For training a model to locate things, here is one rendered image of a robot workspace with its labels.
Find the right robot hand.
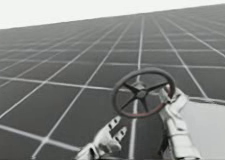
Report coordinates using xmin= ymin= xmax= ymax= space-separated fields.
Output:
xmin=157 ymin=83 xmax=189 ymax=114

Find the grey table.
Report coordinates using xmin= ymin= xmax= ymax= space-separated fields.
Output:
xmin=179 ymin=100 xmax=225 ymax=160

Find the dark steering wheel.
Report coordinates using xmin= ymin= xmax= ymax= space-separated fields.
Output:
xmin=111 ymin=67 xmax=177 ymax=119

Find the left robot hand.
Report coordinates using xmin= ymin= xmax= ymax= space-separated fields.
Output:
xmin=93 ymin=115 xmax=128 ymax=157

